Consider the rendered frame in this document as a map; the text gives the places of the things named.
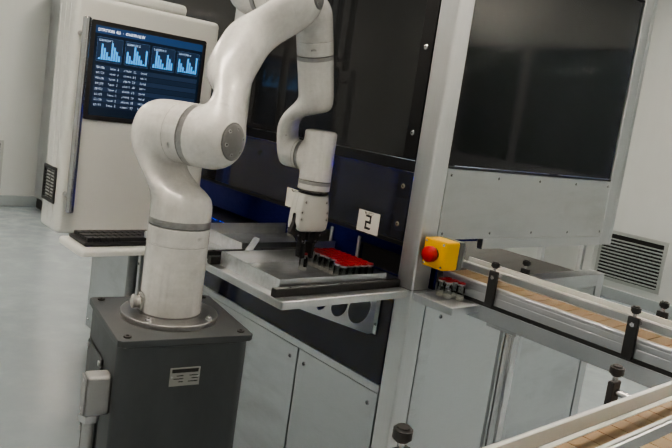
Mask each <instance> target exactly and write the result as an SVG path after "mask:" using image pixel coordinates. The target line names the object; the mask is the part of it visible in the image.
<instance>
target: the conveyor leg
mask: <svg viewBox="0 0 672 448"><path fill-rule="evenodd" d="M486 325H487V326H489V327H492V328H494V329H497V330H499V331H500V335H499V341H498V346H497V352H496V357H495V363H494V368H493V374H492V380H491V385H490V391H489V396H488V402H487V407H486V413H485V419H484V424H483V430H482V435H481V441H480V447H479V448H482V447H485V446H488V445H491V444H494V443H497V442H499V441H501V439H502V433H503V428H504V422H505V417H506V411H507V406H508V400H509V395H510V389H511V384H512V379H513V373H514V368H515V362H516V357H517V351H518V346H519V340H520V336H519V335H516V334H514V333H511V332H509V331H506V330H504V329H501V328H499V327H497V326H494V325H492V324H489V323H487V322H486Z"/></svg>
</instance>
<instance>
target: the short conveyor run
mask: <svg viewBox="0 0 672 448"><path fill-rule="evenodd" d="M522 264H523V265H524V266H525V267H524V268H521V270H520V272H517V271H514V270H511V269H508V268H505V267H502V266H500V263H499V262H497V261H493V262H492V263H489V262H486V261H483V260H480V259H477V258H473V257H469V261H466V260H463V266H462V267H463V268H466V269H467V270H456V271H443V273H442V276H441V277H451V278H452V279H456V280H459V281H461V282H465V283H466V286H465V294H464V299H466V300H468V301H471V302H474V303H476V304H479V305H480V308H479V312H476V313H469V314H467V315H469V316H472V317H474V318H477V319H479V320H482V321H484V322H487V323H489V324H492V325H494V326H497V327H499V328H501V329H504V330H506V331H509V332H511V333H514V334H516V335H519V336H521V337H524V338H526V339H529V340H531V341H534V342H536V343H539V344H541V345H544V346H546V347H549V348H551V349H554V350H556V351H559V352H561V353H564V354H566V355H569V356H571V357H574V358H576V359H579V360H581V361H584V362H586V363H589V364H591V365H594V366H596V367H599V368H601V369H604V370H606V371H609V368H610V365H613V364H614V363H615V364H620V365H622V366H623V368H625V373H624V376H621V377H623V378H626V379H628V380H631V381H633V382H636V383H638V384H641V385H643V386H646V387H648V388H652V387H655V386H658V385H661V384H664V383H667V382H669V381H672V321H671V320H668V316H669V313H667V312H665V310H666V309H667V308H669V307H670V303H669V302H668V301H664V300H662V301H660V303H659V306H660V308H662V309H661V310H657V312H656V316H655V315H652V314H649V313H646V312H643V311H642V308H641V307H640V306H637V305H633V306H631V308H630V307H627V306H624V305H621V304H617V303H614V302H611V301H608V300H605V299H602V298H599V297H596V296H592V295H589V294H586V293H583V292H580V291H577V290H574V289H571V288H567V287H564V286H561V285H558V284H555V283H552V282H549V281H545V280H542V279H539V278H536V277H533V276H530V270H529V269H527V268H528V266H530V265H531V261H530V260H528V259H524V260H523V263H522Z"/></svg>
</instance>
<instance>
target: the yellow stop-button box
mask: <svg viewBox="0 0 672 448"><path fill-rule="evenodd" d="M425 246H434V247H435V248H436V250H437V259H436V260H435V261H434V262H425V261H424V260H423V259H422V264H423V265H426V266H429V267H432V268H434V269H437V270H440V271H454V270H461V265H462V259H463V253H464V247H465V243H464V242H461V241H458V240H455V239H452V238H448V237H445V236H440V237H426V240H425ZM425 246H424V247H425Z"/></svg>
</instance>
